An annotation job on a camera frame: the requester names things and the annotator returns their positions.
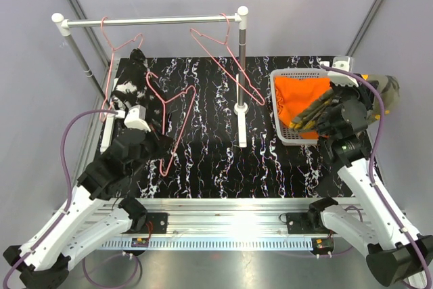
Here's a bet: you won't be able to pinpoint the pink hanger with camouflage trousers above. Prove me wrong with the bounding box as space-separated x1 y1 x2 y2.
145 71 198 177

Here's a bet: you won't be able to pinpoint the camouflage yellow trousers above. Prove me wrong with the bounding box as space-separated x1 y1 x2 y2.
286 74 400 135

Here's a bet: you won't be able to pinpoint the orange trousers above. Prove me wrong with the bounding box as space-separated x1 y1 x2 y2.
275 76 334 140

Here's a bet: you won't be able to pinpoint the pink hanger with orange trousers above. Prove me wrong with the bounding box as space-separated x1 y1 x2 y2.
189 6 266 106

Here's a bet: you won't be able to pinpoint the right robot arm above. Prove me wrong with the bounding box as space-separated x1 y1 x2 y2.
306 83 432 288

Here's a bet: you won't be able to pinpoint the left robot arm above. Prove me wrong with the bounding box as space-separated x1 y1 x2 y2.
3 129 174 288

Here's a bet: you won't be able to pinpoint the black white patterned trousers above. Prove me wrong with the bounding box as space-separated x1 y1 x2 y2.
111 48 166 132

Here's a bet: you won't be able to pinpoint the pink hanger with black trousers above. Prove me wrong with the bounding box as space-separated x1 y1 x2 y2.
100 16 144 110

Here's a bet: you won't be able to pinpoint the white plastic basket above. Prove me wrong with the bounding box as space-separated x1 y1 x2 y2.
270 68 328 146

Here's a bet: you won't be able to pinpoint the black marble pattern mat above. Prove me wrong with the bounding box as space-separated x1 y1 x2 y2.
121 56 352 198

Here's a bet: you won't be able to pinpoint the silver white clothes rack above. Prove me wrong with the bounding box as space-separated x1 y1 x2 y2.
51 6 249 148

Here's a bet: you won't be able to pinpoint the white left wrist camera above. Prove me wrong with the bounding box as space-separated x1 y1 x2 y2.
115 105 151 133

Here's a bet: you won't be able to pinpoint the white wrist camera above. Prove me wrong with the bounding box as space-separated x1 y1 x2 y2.
320 56 359 87
115 105 151 133

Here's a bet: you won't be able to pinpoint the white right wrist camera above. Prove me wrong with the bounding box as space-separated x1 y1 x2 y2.
320 56 359 87

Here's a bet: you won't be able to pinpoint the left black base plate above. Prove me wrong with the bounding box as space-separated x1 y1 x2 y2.
137 212 168 234

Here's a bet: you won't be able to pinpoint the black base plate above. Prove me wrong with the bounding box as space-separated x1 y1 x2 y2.
278 213 313 235
137 212 168 234

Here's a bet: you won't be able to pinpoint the aluminium mounting rail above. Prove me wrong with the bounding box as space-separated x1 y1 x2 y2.
67 196 383 238

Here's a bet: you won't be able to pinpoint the white slotted cable duct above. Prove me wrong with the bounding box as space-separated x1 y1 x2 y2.
100 237 313 251

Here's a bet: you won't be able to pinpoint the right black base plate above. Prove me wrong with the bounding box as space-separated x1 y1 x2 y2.
278 213 313 235

